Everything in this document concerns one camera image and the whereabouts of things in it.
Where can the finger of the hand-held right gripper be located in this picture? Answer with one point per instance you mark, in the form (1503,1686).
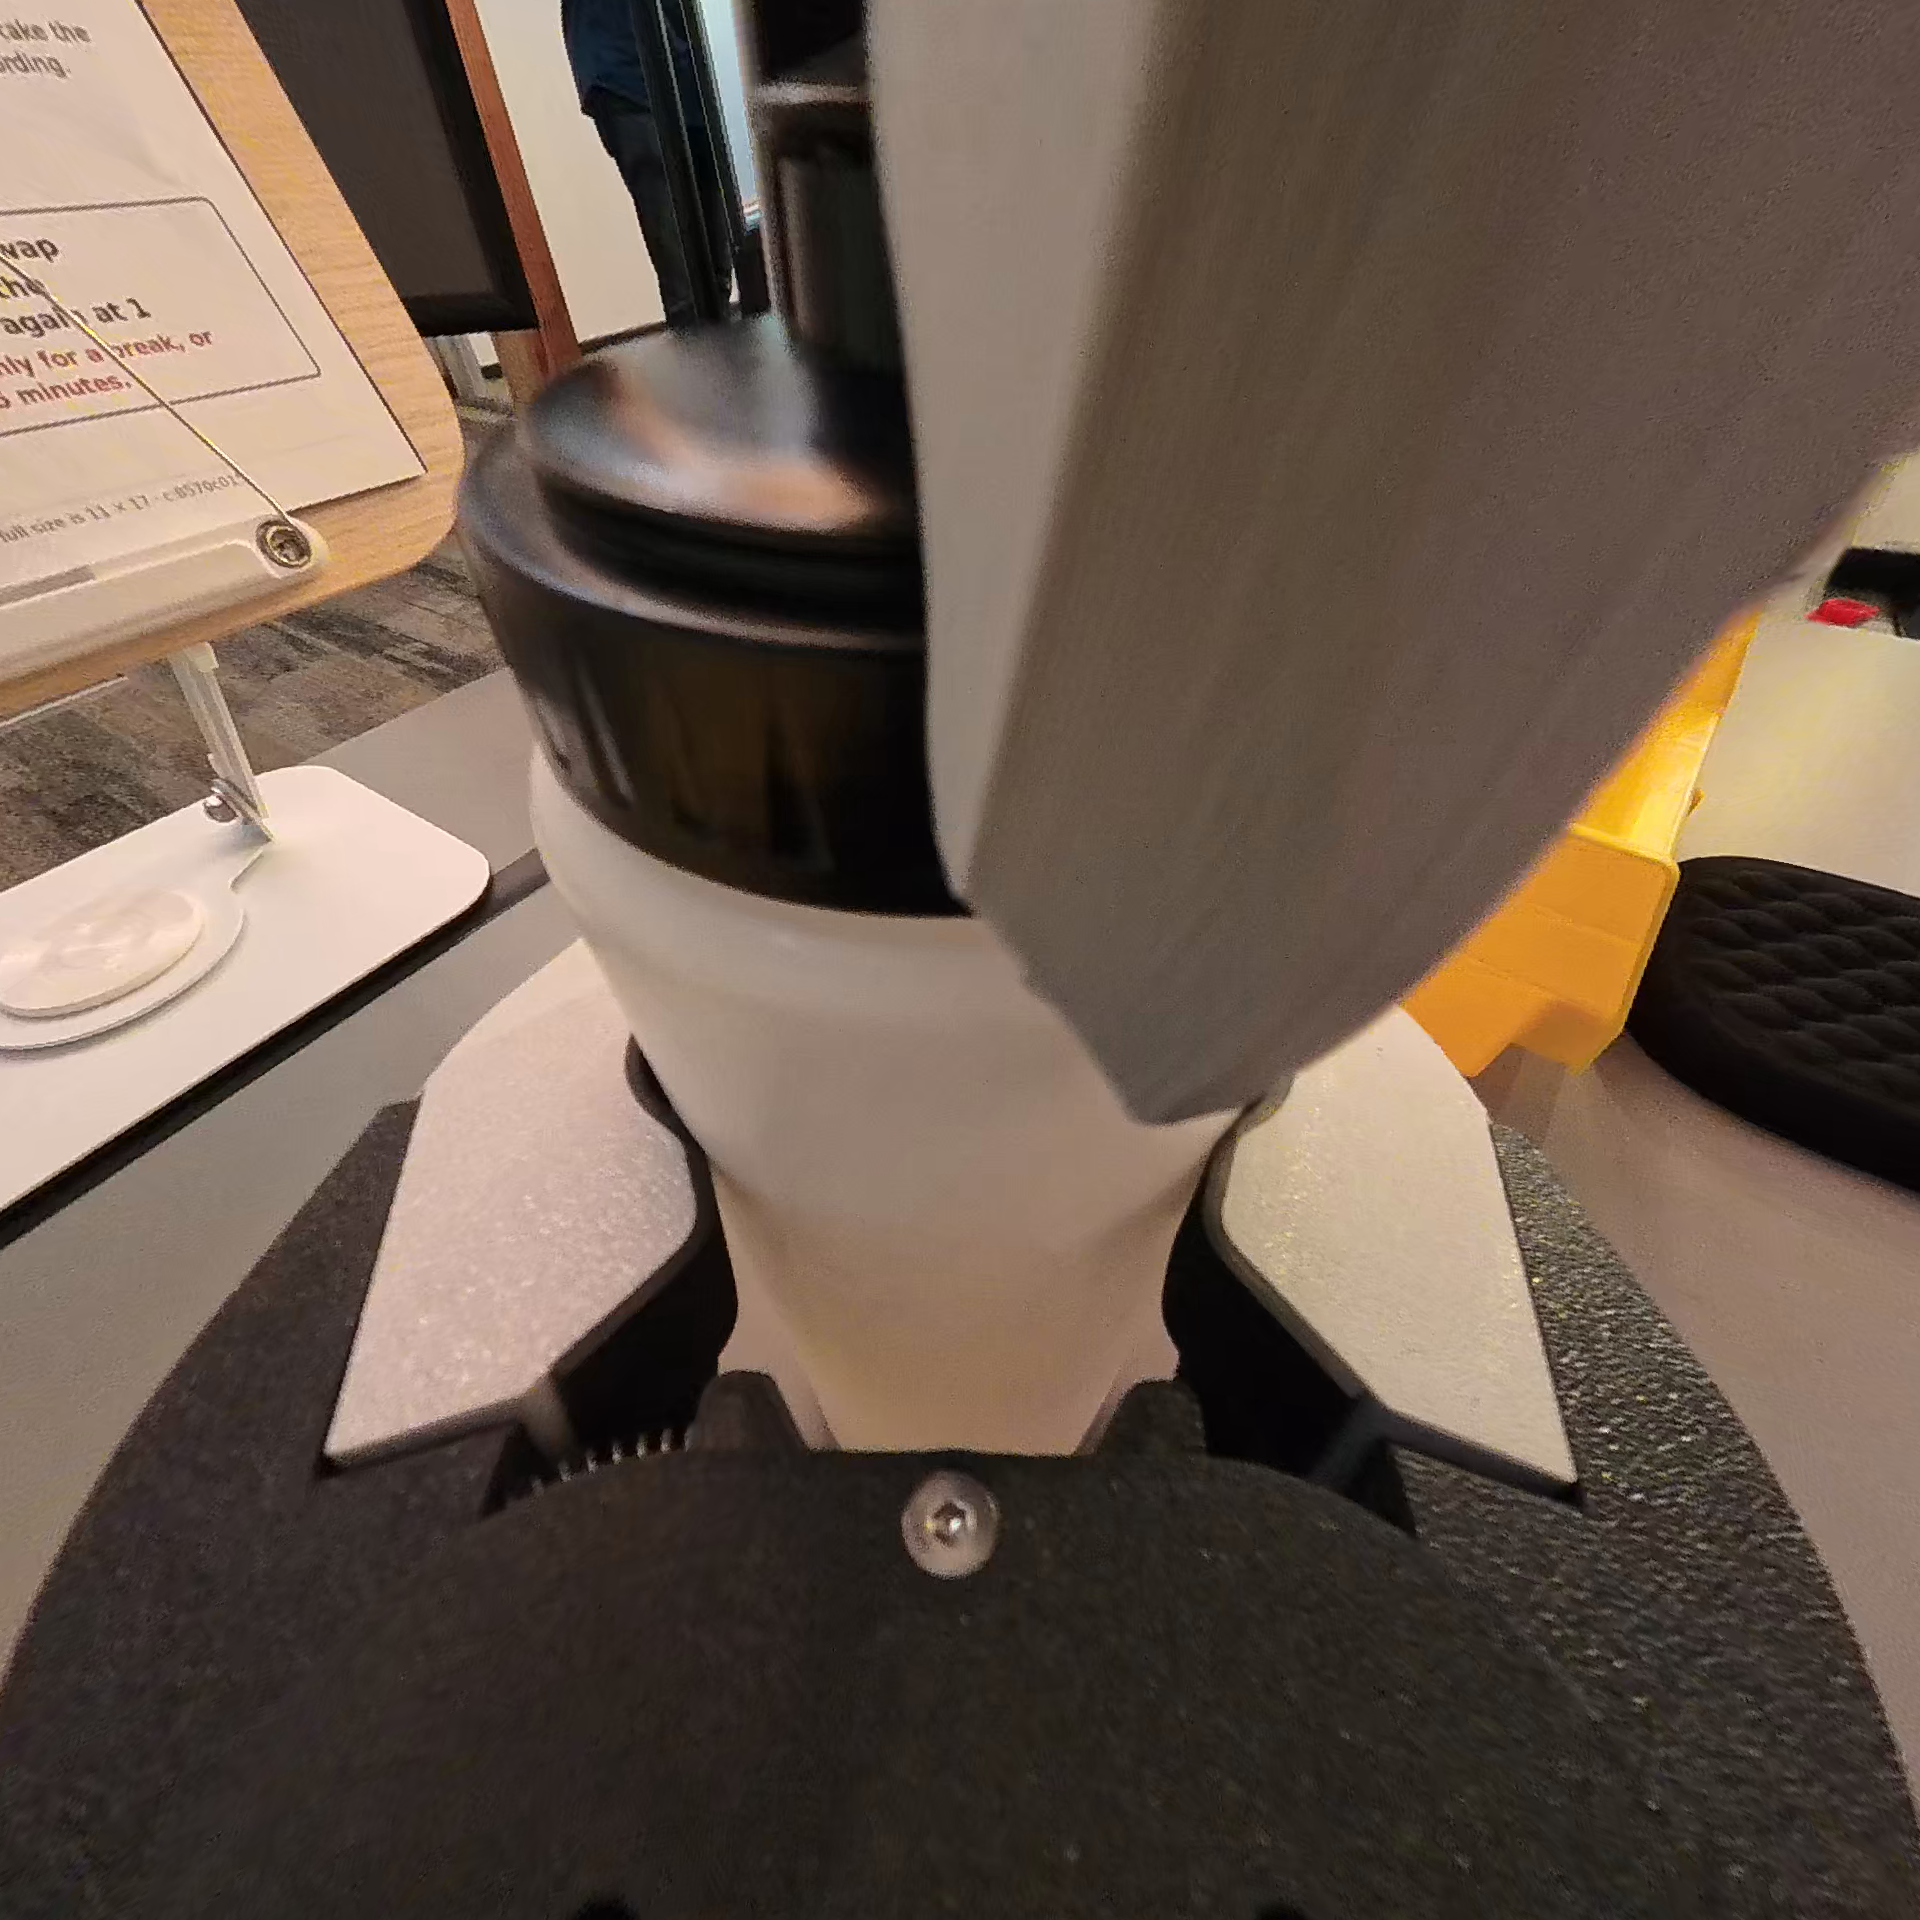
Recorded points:
(1350,523)

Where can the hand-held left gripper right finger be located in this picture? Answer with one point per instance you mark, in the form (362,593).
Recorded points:
(1397,1275)

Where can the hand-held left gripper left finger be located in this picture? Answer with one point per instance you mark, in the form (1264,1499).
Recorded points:
(510,1245)

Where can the white plastic bottle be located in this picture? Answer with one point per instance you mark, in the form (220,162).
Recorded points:
(898,1170)

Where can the yellow plastic bin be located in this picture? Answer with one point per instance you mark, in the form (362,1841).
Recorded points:
(1591,898)

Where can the black bottle lid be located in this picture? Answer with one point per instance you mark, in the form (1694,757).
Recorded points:
(708,675)

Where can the white board stand base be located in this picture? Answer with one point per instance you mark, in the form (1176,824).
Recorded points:
(362,887)

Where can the black textured mat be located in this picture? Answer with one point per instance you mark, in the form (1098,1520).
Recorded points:
(1802,1005)

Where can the small black box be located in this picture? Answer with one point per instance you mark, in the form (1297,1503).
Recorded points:
(1877,578)

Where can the brown wooden leg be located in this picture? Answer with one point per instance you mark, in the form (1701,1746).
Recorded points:
(525,228)

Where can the wooden instruction sheet board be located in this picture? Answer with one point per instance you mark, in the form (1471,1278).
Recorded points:
(269,301)

